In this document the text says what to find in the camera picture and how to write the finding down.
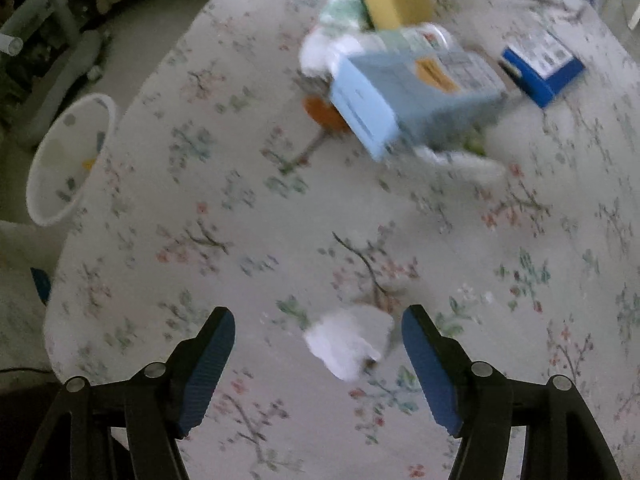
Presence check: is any orange bottle cap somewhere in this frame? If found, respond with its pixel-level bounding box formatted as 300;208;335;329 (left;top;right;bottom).
303;96;349;132

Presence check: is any white AD milk bottle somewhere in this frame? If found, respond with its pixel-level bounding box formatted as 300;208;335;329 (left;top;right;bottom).
324;23;462;77

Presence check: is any white paper plate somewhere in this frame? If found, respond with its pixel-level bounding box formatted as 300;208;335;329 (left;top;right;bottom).
386;145;506;185

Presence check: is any light blue carton box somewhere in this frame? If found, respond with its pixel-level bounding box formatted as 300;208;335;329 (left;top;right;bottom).
330;51;518;160

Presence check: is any small white tissue wad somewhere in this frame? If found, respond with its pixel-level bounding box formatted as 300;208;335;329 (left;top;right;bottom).
303;304;395;382

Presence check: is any floral bed sheet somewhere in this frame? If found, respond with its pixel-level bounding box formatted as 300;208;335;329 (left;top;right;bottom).
44;0;639;479

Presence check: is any blue snack box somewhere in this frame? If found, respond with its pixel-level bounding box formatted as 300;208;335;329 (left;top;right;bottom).
499;29;586;108

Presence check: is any grey office chair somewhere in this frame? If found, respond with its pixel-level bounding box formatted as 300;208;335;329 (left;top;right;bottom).
1;0;122;150

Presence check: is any white round trash bin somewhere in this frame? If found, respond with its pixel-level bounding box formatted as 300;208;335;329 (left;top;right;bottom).
26;93;119;228

